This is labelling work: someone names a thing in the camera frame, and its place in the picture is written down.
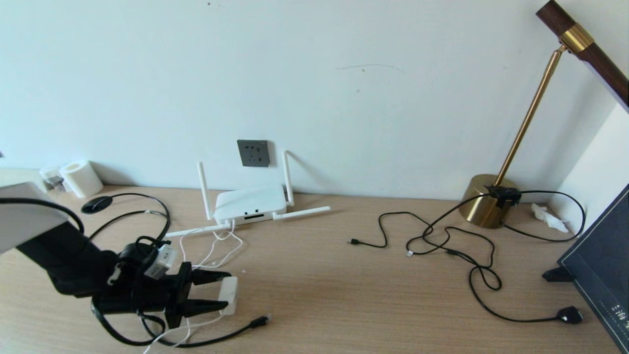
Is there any grey wall socket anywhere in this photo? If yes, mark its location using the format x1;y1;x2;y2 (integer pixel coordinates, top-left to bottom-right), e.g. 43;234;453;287
237;140;270;168

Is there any white router with four antennas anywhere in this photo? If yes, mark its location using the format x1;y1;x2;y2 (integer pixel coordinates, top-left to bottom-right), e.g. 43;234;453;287
166;150;331;238

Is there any dark blue framed board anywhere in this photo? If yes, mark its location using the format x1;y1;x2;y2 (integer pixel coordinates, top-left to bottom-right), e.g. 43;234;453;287
558;184;629;354

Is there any black USB cable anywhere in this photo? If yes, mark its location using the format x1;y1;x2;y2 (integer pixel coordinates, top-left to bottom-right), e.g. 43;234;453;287
467;246;584;325
347;194;492;249

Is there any black cable with silver tip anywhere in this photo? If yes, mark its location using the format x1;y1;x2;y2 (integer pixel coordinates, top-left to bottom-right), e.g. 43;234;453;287
406;226;502;291

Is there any thin white power cable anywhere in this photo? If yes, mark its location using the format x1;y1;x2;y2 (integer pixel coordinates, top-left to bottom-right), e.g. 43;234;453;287
143;221;244;354

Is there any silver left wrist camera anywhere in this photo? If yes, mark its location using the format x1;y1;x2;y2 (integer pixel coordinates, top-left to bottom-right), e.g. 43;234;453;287
144;244;177;280

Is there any crumpled white tissue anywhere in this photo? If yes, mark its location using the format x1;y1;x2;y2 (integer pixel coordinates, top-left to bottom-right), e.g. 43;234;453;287
530;204;569;234

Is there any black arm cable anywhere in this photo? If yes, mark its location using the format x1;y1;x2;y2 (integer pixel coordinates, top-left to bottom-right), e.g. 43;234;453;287
0;197;170;346

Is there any black ethernet cable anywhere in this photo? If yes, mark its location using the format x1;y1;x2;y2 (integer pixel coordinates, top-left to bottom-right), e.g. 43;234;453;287
88;193;272;348

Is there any small clear jar white lid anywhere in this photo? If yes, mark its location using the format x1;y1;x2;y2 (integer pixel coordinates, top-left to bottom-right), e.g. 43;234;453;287
40;166;66;192

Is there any white toilet paper roll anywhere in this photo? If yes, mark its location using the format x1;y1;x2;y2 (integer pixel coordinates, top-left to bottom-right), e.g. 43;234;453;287
59;160;104;198

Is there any black oval desk grommet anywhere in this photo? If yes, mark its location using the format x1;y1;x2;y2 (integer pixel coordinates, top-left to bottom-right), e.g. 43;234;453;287
81;196;114;214

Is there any thin black lamp cord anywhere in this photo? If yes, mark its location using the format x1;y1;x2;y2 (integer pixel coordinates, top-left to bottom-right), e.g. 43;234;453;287
500;190;586;242

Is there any black junction box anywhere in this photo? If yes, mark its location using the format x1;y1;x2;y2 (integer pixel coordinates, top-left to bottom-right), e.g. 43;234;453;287
486;185;520;207

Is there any white square power adapter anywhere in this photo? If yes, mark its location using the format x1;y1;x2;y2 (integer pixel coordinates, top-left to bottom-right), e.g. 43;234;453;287
217;276;239;316

